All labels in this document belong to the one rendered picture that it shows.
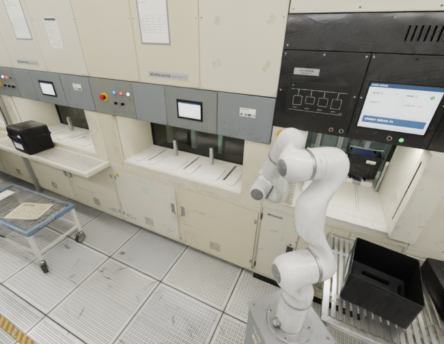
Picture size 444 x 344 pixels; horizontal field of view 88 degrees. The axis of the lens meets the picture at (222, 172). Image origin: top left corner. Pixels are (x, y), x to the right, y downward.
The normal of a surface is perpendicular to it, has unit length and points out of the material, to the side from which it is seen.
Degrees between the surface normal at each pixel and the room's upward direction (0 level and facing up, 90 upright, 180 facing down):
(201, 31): 90
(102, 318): 0
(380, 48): 90
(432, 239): 90
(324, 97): 90
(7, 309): 0
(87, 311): 0
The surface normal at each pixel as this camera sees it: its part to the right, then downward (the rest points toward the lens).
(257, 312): 0.02, -0.87
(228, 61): -0.42, 0.44
